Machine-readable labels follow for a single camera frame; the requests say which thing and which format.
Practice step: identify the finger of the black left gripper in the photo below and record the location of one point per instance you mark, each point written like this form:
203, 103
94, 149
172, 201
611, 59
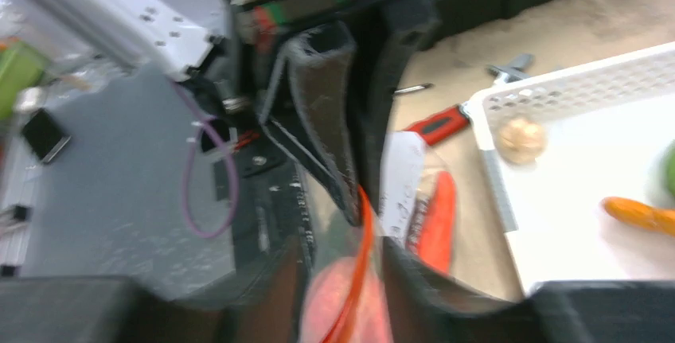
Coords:
303, 110
387, 37

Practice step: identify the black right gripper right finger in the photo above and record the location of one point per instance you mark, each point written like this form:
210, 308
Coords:
425, 306

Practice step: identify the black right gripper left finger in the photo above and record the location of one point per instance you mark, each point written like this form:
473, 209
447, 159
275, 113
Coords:
115, 309

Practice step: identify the orange carrot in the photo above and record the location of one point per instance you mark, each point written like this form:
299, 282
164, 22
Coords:
436, 237

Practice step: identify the clear orange zip bag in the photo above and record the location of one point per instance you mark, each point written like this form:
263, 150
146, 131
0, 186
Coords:
409, 174

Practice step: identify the pink peach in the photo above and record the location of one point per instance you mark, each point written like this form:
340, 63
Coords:
327, 295

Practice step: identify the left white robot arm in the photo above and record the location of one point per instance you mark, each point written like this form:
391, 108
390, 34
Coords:
129, 31

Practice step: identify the black base bar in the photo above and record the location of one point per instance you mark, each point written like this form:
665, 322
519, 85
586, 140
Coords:
267, 211

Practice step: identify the small beige mushroom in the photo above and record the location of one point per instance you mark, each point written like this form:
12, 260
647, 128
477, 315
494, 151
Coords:
520, 140

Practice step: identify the white plastic basket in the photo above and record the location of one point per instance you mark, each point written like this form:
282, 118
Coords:
610, 128

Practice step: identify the green cabbage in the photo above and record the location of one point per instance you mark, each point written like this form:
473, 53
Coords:
666, 169

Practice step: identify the front aluminium rail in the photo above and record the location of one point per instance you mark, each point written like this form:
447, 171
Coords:
20, 173

